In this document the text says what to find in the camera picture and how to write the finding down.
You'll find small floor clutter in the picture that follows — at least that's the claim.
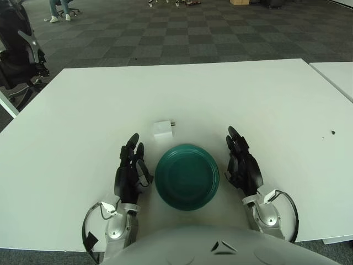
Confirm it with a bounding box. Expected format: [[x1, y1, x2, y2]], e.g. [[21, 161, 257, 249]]
[[147, 0, 202, 7]]

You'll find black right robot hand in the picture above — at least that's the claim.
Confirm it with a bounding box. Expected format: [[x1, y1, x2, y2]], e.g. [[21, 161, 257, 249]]
[[223, 125, 264, 197]]

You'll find black swivel chair base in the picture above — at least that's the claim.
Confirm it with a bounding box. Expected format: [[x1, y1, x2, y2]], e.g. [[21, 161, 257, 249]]
[[59, 0, 81, 17]]

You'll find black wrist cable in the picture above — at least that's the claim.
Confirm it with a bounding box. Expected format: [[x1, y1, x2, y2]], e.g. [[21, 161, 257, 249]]
[[82, 202, 122, 263], [264, 189, 299, 243]]

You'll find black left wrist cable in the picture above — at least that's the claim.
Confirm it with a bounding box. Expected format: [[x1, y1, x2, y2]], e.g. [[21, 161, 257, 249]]
[[82, 202, 122, 263]]

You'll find green round plate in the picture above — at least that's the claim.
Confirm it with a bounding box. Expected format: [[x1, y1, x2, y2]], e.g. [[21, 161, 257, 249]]
[[154, 143, 221, 212]]

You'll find grey robot torso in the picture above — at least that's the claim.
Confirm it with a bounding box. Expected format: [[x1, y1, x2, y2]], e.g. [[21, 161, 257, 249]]
[[100, 225, 353, 265]]

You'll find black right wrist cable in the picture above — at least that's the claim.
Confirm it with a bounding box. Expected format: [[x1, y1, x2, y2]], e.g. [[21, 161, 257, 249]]
[[264, 189, 299, 243]]

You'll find white wall charger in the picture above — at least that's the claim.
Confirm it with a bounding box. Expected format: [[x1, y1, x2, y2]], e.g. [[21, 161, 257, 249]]
[[153, 119, 177, 139]]

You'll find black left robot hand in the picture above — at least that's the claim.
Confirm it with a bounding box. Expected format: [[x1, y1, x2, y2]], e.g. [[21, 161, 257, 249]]
[[114, 133, 154, 205]]

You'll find seated person in jeans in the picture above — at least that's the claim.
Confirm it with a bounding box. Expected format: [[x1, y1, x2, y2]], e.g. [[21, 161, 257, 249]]
[[49, 0, 72, 23]]

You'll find black office chair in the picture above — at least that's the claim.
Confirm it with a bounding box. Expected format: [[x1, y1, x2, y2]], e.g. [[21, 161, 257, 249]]
[[0, 0, 51, 110]]

